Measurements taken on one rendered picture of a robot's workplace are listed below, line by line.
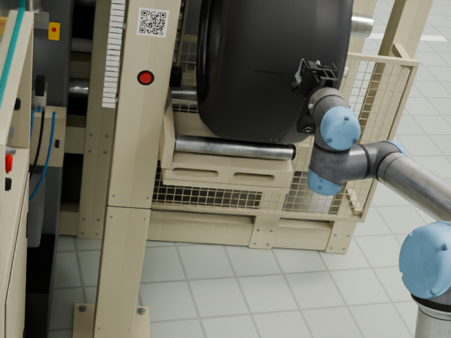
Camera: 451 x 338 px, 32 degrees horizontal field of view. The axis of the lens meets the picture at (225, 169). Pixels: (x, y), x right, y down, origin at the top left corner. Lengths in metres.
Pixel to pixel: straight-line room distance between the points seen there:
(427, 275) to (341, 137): 0.37
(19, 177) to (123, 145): 0.37
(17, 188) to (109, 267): 0.66
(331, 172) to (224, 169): 0.60
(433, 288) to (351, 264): 2.04
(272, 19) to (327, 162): 0.42
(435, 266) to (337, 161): 0.39
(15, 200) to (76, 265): 1.19
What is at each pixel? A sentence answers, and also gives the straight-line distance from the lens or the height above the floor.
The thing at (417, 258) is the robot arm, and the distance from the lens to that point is 1.30.
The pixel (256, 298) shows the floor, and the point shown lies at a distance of 3.02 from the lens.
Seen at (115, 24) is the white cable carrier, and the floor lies 1.20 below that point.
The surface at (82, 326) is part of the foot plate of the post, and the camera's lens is 2.79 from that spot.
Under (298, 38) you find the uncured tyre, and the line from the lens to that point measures 1.85.
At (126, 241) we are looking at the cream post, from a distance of 2.40.
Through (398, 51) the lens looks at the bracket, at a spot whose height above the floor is 0.98.
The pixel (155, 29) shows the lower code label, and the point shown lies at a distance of 2.01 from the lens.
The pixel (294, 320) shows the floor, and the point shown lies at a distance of 2.98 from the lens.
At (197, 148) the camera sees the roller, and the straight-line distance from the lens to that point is 2.11.
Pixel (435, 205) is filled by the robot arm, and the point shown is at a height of 1.25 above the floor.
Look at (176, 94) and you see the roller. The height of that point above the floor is 0.90.
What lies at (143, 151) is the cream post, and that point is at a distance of 2.20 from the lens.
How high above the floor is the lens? 2.05
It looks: 34 degrees down
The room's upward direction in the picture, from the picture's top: 12 degrees clockwise
